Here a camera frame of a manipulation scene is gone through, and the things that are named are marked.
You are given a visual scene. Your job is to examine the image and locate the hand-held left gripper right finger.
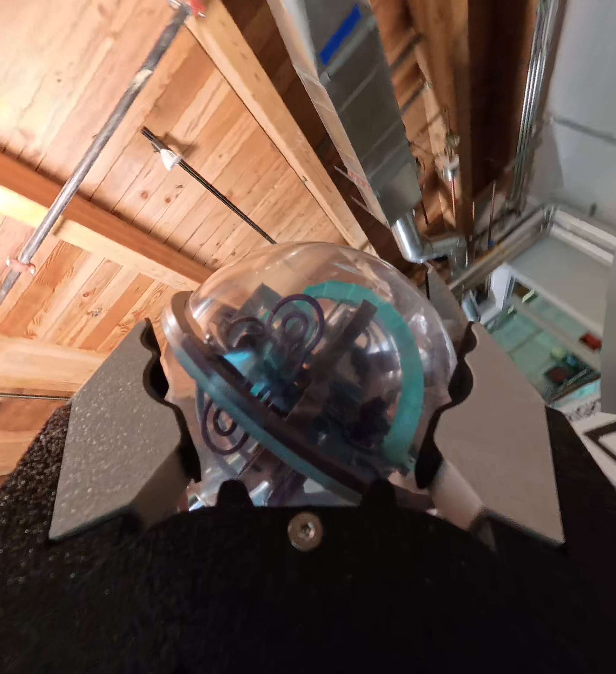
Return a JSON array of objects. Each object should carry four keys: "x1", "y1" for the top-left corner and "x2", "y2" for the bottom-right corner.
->
[{"x1": 415, "y1": 321, "x2": 567, "y2": 546}]

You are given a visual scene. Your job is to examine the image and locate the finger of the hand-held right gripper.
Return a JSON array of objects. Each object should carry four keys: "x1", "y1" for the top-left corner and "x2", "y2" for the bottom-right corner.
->
[{"x1": 425, "y1": 267, "x2": 471, "y2": 343}]

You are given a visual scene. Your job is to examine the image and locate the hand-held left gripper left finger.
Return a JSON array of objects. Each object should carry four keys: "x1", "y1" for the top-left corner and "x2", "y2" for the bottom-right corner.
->
[{"x1": 49, "y1": 318, "x2": 202, "y2": 543}]

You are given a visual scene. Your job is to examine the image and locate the clear plastic maze ball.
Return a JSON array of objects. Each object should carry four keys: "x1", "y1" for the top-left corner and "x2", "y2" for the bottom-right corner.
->
[{"x1": 162, "y1": 242, "x2": 457, "y2": 507}]

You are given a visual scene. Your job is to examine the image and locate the black ceiling light track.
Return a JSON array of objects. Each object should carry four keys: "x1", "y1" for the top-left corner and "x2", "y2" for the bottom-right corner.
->
[{"x1": 141, "y1": 125, "x2": 278, "y2": 245}]

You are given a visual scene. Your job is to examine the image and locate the rectangular metal duct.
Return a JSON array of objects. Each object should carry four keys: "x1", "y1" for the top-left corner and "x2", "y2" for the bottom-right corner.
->
[{"x1": 268, "y1": 0, "x2": 466, "y2": 264}]

